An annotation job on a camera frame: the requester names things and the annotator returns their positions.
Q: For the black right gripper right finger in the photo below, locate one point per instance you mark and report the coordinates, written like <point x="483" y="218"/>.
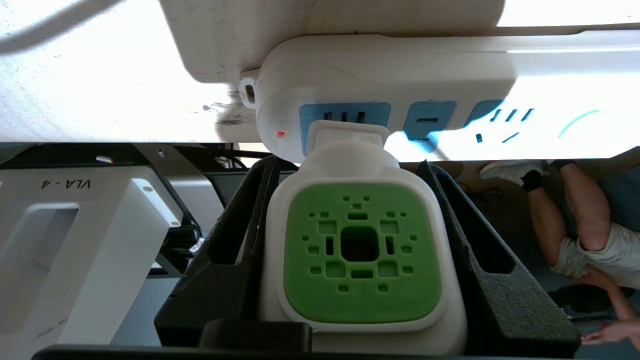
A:
<point x="510" y="310"/>

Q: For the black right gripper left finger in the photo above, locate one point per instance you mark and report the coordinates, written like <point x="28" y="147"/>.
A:
<point x="220" y="290"/>

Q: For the green mosquito repellent plug-in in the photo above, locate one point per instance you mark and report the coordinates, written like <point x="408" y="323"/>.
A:
<point x="360" y="250"/>

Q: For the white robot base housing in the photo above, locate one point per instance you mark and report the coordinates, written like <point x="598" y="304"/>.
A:
<point x="100" y="260"/>

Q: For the seated person in shorts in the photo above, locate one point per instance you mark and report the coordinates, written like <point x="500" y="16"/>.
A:
<point x="585" y="200"/>

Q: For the white sneaker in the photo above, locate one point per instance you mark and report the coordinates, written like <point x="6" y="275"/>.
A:
<point x="505" y="171"/>

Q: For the white power strip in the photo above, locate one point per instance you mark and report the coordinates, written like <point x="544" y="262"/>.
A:
<point x="400" y="75"/>

